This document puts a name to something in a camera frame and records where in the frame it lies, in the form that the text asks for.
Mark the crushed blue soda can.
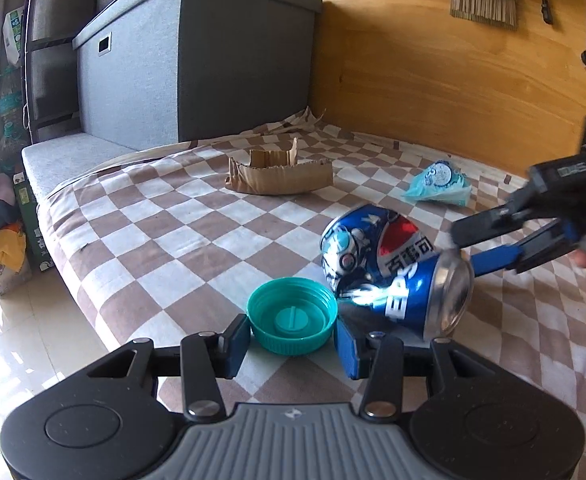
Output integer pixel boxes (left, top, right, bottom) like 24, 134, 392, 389
320, 203, 475, 342

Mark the wooden bed side panel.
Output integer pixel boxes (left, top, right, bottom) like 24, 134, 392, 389
305, 0, 586, 183

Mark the white printed bag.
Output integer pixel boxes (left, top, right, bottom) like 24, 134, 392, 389
0, 255, 34, 297

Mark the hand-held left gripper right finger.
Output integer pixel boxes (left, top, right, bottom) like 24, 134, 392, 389
336, 319, 500, 420

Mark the teal plastic bottle cap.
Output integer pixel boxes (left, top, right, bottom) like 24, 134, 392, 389
246, 277, 340, 357

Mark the brown white checkered blanket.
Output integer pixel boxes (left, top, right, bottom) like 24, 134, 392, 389
37, 106, 586, 463

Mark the white green plastic pack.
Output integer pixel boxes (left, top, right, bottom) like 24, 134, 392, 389
2, 6, 27, 67

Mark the light blue plastic wrapper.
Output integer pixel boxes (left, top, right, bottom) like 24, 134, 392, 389
402, 160, 472, 207

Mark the grey fabric storage box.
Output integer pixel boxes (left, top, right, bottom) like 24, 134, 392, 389
72, 0, 324, 153

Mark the large clear water bottle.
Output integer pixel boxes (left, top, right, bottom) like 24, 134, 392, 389
0, 66, 30, 173

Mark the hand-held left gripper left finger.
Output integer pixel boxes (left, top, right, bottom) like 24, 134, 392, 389
87, 314, 250, 421

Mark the torn brown cardboard piece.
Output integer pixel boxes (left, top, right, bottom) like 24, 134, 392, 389
224, 137, 334, 196

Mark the grey mattress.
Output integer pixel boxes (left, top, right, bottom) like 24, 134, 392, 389
20, 131, 141, 201

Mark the dark drawer shelf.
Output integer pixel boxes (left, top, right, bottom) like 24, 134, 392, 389
22, 0, 100, 145

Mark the green carton box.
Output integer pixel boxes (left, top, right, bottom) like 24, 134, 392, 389
13, 172, 56, 273

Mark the bamboo mat fringe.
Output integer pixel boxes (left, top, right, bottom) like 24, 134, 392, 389
449, 0, 520, 31

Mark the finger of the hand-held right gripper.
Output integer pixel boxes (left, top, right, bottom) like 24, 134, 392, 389
469, 220, 586, 279
450, 199, 566, 252

